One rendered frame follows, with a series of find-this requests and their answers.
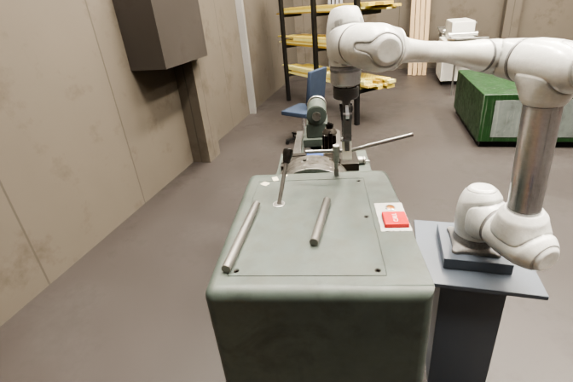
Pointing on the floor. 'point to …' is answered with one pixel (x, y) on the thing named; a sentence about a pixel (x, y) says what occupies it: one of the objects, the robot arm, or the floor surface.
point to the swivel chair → (317, 81)
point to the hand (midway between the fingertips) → (346, 148)
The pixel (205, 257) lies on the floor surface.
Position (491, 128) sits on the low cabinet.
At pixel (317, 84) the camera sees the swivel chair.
